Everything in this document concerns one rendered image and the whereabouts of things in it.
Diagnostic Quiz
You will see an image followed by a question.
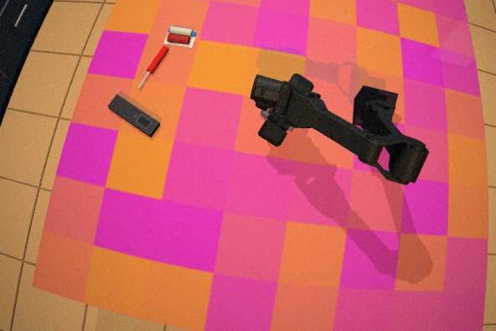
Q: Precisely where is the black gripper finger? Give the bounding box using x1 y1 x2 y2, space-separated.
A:
267 110 290 132

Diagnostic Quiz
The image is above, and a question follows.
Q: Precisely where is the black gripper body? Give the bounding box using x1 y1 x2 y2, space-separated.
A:
258 74 314 147

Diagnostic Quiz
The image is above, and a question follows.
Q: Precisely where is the red-handled screwdriver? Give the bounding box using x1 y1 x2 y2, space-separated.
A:
138 46 169 89

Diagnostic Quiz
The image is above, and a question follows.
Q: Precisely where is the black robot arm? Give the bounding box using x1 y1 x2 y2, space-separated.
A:
250 75 429 185

